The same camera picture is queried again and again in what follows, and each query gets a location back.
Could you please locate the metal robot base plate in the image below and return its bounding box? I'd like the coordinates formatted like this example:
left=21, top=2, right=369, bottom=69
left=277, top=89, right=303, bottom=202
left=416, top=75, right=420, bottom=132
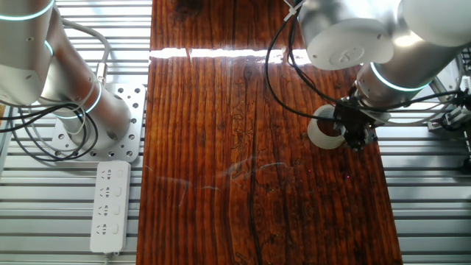
left=50, top=82, right=147, bottom=163

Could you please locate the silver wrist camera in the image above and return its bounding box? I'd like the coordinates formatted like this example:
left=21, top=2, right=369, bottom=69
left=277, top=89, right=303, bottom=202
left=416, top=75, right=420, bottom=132
left=362, top=110, right=392, bottom=128

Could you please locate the black cable with plug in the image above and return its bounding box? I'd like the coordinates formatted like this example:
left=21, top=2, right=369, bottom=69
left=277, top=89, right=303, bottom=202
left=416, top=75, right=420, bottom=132
left=286, top=18, right=471, bottom=112

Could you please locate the grey cable with metal connector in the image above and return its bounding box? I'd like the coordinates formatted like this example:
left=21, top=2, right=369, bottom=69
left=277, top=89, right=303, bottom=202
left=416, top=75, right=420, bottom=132
left=58, top=16, right=111, bottom=88

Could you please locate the clear tape roll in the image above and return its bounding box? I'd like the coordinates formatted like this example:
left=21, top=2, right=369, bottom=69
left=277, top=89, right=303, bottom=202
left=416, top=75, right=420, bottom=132
left=307, top=104, right=349, bottom=150

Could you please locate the black clamp device right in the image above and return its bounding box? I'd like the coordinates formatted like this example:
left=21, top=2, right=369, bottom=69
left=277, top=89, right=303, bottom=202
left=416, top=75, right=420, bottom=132
left=426, top=77, right=471, bottom=132

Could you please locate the brown wooden board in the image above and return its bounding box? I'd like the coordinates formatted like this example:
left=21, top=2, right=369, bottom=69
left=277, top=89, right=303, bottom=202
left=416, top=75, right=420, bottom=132
left=135, top=0, right=404, bottom=265

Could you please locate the white power strip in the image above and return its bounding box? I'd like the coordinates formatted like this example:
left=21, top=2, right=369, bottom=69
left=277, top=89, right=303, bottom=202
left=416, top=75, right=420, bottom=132
left=90, top=160, right=132, bottom=255

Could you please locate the black base cable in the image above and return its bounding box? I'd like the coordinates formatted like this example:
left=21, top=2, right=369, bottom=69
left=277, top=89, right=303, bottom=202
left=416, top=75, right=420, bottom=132
left=0, top=101, right=100, bottom=162

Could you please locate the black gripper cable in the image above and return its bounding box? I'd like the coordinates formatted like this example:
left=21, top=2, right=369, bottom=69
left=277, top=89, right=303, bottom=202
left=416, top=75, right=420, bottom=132
left=263, top=0, right=338, bottom=122

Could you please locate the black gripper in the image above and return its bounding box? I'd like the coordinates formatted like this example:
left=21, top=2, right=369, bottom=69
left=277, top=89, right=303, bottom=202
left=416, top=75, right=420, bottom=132
left=333, top=96, right=378, bottom=151

